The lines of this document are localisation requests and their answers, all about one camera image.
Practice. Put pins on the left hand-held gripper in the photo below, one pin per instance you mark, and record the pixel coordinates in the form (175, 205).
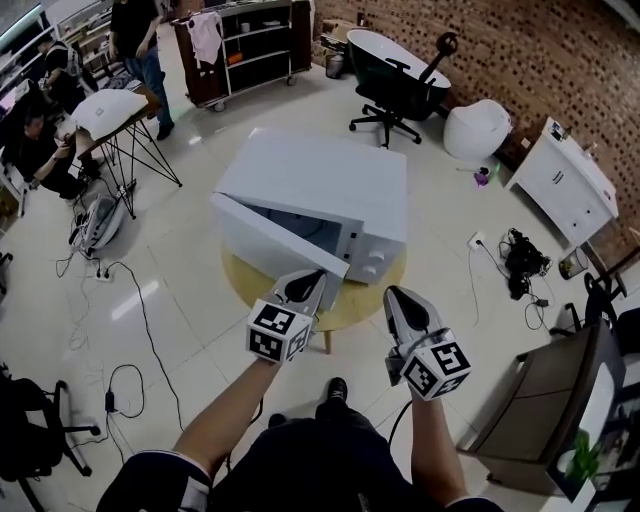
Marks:
(277, 330)

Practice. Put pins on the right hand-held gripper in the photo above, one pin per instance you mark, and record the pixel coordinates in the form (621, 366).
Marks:
(430, 360)

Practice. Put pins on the white microwave door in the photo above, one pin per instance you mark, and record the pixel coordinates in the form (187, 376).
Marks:
(280, 250)

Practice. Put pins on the person's right forearm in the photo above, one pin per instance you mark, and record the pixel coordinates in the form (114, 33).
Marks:
(435, 445)

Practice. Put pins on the person's left forearm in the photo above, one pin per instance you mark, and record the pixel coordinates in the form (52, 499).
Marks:
(225, 420)

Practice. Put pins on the white microwave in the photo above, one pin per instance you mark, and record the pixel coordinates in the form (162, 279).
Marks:
(320, 180)

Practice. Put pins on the person's black shoe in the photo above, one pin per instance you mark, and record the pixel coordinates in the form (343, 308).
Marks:
(338, 389)
(277, 420)

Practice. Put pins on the round wooden table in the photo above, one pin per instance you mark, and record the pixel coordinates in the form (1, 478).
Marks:
(360, 300)

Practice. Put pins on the brown cabinet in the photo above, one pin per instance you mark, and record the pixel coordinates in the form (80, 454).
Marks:
(545, 400)

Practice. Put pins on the white floor socket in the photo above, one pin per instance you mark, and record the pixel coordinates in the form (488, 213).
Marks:
(476, 240)

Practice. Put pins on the person's black trousers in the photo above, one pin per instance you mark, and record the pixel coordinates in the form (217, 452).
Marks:
(320, 465)

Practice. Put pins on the black chair with armrests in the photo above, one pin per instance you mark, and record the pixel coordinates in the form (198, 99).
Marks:
(600, 305)

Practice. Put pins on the black power adapter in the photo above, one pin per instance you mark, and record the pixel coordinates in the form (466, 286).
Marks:
(110, 401)

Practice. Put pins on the green plant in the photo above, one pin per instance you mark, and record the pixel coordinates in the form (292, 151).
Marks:
(584, 457)

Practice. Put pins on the white power strip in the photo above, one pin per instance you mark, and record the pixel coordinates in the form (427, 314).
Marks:
(103, 275)

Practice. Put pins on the purple small object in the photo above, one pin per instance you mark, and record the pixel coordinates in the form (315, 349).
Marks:
(481, 177)

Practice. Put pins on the person's dark left sleeve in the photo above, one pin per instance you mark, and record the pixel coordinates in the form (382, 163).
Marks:
(150, 485)

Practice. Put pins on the white grey device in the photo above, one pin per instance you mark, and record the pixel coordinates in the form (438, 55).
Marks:
(100, 225)

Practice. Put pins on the white cabinet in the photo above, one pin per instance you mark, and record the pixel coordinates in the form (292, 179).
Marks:
(565, 190)

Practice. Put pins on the white rounded seat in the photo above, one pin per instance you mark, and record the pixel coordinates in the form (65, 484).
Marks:
(472, 132)

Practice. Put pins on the black office chair with bag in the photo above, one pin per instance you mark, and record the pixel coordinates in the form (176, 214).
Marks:
(30, 430)

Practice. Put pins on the dark waste bin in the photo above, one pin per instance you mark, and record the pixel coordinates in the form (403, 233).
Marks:
(334, 66)

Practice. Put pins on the dark brown shelf cart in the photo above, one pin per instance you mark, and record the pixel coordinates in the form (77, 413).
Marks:
(260, 55)

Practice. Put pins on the white pillow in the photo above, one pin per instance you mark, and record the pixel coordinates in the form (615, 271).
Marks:
(107, 112)

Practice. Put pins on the black and white bathtub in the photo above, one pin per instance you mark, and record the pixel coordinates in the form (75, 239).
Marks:
(370, 55)

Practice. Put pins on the cardboard boxes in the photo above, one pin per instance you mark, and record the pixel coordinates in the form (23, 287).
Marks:
(335, 35)

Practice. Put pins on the pink cloth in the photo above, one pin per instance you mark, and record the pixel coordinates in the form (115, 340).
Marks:
(206, 37)

